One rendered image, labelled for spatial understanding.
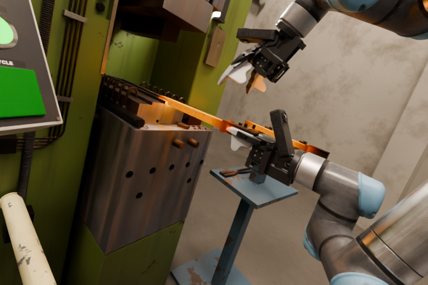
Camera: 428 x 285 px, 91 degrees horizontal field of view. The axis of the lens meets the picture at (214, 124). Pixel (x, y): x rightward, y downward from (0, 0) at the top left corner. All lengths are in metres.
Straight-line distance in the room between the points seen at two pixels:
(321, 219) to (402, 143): 2.67
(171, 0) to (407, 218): 0.71
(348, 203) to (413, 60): 3.12
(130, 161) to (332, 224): 0.54
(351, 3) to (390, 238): 0.35
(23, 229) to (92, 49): 0.51
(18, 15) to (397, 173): 3.15
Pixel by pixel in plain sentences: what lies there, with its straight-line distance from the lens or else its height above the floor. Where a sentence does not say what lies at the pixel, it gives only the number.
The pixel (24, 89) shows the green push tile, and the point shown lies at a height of 1.01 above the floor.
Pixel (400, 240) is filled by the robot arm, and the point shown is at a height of 0.98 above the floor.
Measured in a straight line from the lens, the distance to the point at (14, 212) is 0.78.
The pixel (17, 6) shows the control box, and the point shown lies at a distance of 0.51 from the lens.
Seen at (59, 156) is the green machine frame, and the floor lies 0.75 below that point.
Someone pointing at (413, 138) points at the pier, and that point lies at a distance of 3.11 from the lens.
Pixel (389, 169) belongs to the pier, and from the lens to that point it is 3.15.
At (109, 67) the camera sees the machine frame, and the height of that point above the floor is 1.03.
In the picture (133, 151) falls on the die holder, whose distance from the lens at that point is 0.68.
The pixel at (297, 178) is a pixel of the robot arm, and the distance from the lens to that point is 0.50.
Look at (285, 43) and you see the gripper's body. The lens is 0.55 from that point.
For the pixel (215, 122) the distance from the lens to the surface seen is 0.61.
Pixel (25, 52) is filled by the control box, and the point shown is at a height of 1.07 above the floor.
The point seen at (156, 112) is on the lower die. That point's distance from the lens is 0.75.
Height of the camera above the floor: 1.11
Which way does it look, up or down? 11 degrees down
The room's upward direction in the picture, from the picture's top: 17 degrees clockwise
